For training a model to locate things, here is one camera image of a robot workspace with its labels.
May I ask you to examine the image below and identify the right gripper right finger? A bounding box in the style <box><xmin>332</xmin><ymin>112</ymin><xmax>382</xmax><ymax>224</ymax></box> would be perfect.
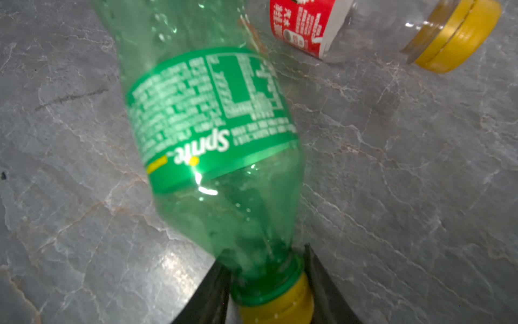
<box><xmin>304</xmin><ymin>244</ymin><xmax>362</xmax><ymax>324</ymax></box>

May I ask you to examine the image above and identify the red label cola bottle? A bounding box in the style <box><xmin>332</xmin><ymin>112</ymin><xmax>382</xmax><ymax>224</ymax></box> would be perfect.
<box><xmin>256</xmin><ymin>0</ymin><xmax>503</xmax><ymax>74</ymax></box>

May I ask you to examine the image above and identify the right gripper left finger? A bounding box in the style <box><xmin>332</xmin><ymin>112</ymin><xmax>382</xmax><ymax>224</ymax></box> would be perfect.
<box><xmin>171</xmin><ymin>261</ymin><xmax>231</xmax><ymax>324</ymax></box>

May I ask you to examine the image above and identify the green soda bottle yellow cap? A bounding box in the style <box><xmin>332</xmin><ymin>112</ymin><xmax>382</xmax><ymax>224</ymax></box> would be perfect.
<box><xmin>93</xmin><ymin>1</ymin><xmax>314</xmax><ymax>323</ymax></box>

